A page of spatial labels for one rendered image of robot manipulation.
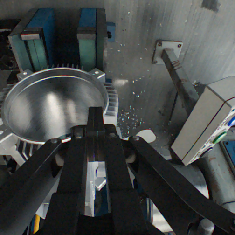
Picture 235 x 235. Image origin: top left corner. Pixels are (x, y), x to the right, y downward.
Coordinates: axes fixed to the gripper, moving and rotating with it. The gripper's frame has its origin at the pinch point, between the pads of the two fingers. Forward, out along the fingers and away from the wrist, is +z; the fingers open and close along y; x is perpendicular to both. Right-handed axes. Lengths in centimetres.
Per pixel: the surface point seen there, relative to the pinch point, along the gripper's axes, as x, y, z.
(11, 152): -6.7, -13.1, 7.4
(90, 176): -10.4, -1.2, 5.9
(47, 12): 15.4, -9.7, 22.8
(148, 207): -36.1, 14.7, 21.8
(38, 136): -9.9, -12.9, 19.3
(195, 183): -29.8, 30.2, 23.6
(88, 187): -11.3, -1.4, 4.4
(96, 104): -1.9, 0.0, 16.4
